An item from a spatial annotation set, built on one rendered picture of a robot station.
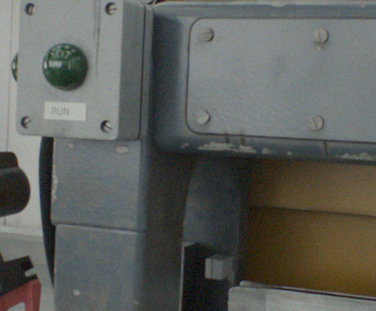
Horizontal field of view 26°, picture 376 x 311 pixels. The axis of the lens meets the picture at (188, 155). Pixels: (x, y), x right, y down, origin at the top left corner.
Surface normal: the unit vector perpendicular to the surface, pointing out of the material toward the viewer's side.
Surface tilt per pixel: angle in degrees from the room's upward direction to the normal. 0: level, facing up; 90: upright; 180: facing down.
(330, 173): 90
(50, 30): 90
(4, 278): 60
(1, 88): 90
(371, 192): 90
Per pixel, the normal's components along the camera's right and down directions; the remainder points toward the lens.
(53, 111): -0.37, 0.04
